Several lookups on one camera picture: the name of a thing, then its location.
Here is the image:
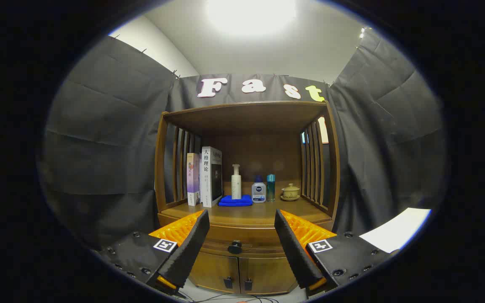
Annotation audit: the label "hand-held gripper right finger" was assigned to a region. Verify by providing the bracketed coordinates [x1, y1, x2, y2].
[274, 209, 399, 297]

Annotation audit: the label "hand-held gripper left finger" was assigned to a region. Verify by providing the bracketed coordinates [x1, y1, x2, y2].
[99, 209, 211, 295]

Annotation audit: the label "brown wooden drawer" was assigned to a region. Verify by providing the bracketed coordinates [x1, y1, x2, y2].
[196, 225, 293, 254]

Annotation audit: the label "wooden cabinet door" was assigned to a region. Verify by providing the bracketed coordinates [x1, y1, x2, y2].
[238, 255, 298, 295]
[188, 252, 240, 294]

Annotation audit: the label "brown wooden countertop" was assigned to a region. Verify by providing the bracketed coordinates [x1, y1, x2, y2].
[161, 198, 332, 226]

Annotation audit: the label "brown wooden cabinet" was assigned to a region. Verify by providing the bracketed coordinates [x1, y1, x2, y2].
[154, 100, 341, 295]

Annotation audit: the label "beige lidded teacup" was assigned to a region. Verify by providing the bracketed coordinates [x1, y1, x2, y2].
[280, 183, 301, 202]

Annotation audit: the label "blue folded cloth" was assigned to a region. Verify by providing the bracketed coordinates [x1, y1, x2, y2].
[218, 194, 254, 207]

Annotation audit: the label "white bottle with blue cap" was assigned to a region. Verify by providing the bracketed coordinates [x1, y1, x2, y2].
[251, 175, 266, 204]

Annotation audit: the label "purple book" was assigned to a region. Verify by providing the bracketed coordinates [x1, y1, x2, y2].
[187, 153, 201, 207]

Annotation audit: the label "thick white book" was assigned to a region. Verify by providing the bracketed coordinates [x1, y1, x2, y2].
[200, 146, 223, 208]

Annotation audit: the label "white pump bottle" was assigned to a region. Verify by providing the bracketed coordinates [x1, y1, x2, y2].
[231, 164, 243, 200]

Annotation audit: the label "white box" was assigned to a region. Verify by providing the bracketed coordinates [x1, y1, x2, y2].
[359, 207, 432, 254]

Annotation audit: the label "black backdrop cloth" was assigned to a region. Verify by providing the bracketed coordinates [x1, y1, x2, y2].
[38, 32, 449, 253]

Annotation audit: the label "ceiling light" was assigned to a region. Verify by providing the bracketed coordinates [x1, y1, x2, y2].
[205, 0, 298, 36]

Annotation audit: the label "black floor cables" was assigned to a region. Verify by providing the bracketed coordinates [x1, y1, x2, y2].
[177, 290, 281, 303]

